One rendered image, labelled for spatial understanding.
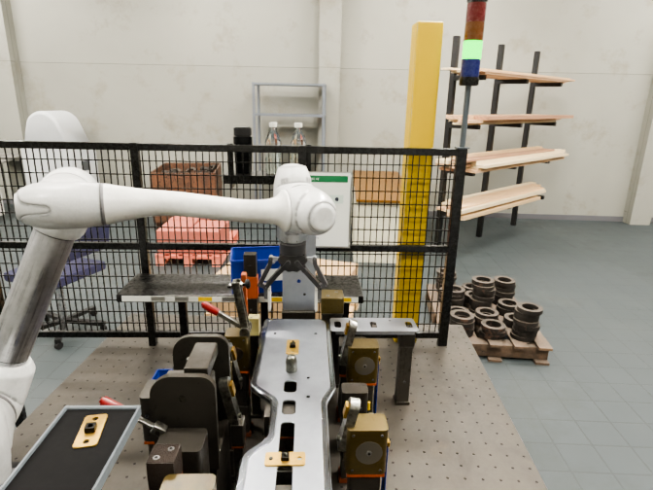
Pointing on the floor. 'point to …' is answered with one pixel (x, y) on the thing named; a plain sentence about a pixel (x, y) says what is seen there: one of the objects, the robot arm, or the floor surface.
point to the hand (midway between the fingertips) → (292, 305)
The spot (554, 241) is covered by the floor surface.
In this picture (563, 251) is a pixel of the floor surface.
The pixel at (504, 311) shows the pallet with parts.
